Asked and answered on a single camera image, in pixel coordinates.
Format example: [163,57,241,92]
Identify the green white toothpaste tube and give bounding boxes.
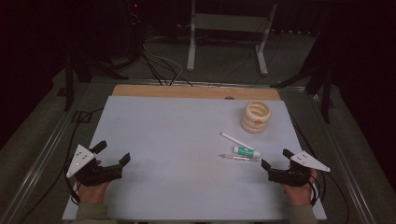
[233,146,262,159]

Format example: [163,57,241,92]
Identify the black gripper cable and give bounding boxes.
[289,116,351,224]
[17,106,106,224]

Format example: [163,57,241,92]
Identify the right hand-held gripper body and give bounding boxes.
[268,150,332,188]

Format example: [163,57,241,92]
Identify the dark equipment rack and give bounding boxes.
[120,0,148,64]

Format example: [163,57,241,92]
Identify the black floor cables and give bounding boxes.
[139,49,194,88]

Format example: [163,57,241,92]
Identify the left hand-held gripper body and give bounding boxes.
[65,144,124,188]

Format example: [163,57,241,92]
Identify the person's right hand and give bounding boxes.
[281,168,318,207]

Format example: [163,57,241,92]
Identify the white floor cable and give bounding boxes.
[142,35,184,86]

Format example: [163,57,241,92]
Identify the cream ribbed pen holder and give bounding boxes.
[240,100,273,134]

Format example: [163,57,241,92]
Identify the black stand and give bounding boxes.
[63,51,131,112]
[269,31,336,124]

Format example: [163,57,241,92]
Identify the person's left hand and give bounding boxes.
[76,160,111,205]

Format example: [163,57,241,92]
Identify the white table mat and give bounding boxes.
[62,95,328,221]

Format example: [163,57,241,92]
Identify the white metal stand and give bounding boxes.
[186,0,279,77]

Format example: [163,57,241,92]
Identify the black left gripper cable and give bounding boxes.
[17,106,106,224]

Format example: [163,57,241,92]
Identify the metal floor rail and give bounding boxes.
[311,92,378,224]
[0,83,92,224]

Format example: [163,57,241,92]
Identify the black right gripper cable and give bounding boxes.
[289,116,351,224]

